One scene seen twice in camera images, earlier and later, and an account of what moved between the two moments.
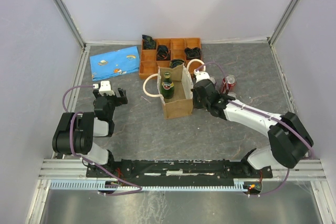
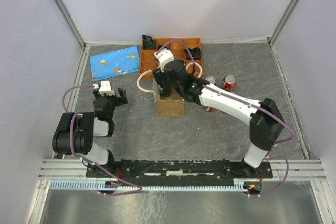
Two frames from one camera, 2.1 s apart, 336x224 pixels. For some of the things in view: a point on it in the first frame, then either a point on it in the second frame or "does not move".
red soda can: [229, 83] does not move
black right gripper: [196, 105] → [159, 76]
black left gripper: [119, 100] does not move
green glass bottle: [167, 87] does not move
